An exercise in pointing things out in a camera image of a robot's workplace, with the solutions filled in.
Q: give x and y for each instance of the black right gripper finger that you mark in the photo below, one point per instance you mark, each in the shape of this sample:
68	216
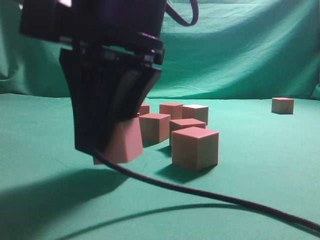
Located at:
93	82
138	83

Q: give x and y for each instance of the pink cube column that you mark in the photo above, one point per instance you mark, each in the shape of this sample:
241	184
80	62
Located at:
282	105
196	111
125	143
171	108
144	109
155	127
177	124
195	148

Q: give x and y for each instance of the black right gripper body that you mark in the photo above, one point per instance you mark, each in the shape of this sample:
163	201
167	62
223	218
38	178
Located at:
133	25

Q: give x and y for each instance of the green cloth backdrop and cover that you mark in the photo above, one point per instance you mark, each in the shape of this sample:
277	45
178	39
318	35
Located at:
239	55

